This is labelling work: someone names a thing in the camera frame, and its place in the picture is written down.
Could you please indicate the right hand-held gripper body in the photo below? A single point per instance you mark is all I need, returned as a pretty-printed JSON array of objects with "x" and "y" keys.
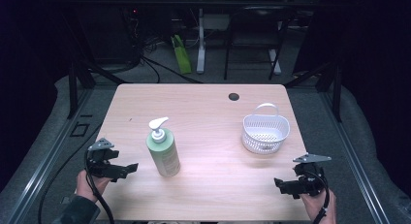
[{"x": 310, "y": 177}]

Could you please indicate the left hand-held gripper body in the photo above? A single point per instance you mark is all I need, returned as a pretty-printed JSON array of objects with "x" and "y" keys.
[{"x": 102, "y": 157}]

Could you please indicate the person's right hand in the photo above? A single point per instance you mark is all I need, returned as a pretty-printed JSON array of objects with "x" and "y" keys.
[{"x": 315, "y": 208}]

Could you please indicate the person's left hand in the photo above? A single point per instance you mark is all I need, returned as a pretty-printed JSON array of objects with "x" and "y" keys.
[{"x": 87, "y": 185}]

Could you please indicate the green pump bottle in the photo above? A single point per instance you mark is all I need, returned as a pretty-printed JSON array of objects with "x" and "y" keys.
[{"x": 164, "y": 153}]

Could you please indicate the white plastic basket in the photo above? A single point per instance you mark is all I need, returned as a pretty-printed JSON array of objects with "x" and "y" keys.
[{"x": 265, "y": 133}]

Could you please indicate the black metal stand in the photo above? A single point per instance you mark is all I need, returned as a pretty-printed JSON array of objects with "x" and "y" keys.
[
  {"x": 73, "y": 88},
  {"x": 336, "y": 88}
]

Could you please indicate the black table grommet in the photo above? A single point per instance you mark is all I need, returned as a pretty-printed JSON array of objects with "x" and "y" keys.
[{"x": 233, "y": 96}]

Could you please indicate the green paper bag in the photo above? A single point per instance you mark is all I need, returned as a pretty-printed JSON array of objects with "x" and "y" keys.
[{"x": 181, "y": 56}]

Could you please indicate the black chair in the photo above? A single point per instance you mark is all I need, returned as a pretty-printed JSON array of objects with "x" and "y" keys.
[{"x": 255, "y": 26}]

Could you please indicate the aluminium floor rail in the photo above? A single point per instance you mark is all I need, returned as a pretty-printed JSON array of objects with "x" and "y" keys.
[
  {"x": 355, "y": 166},
  {"x": 45, "y": 166}
]

